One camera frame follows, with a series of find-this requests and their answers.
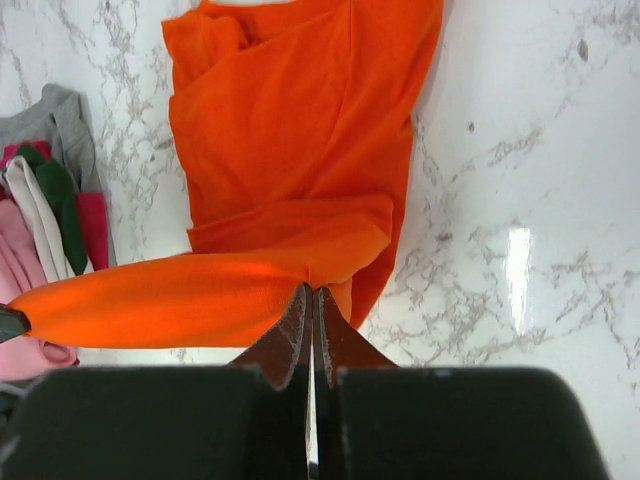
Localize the dark green folded t shirt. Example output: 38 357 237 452
5 144 93 282

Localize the white folded t shirt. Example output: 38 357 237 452
5 156 94 282

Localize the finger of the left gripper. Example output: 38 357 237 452
0 304 31 343

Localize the crimson folded t shirt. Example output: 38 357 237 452
1 141 109 270

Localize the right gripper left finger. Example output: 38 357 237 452
231 283 312 479

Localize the pink folded t shirt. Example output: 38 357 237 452
1 199 79 381

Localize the orange t shirt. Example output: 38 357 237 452
11 1 444 348

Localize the grey folded t shirt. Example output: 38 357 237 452
0 82 119 269

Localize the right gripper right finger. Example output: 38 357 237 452
312 287 397 479

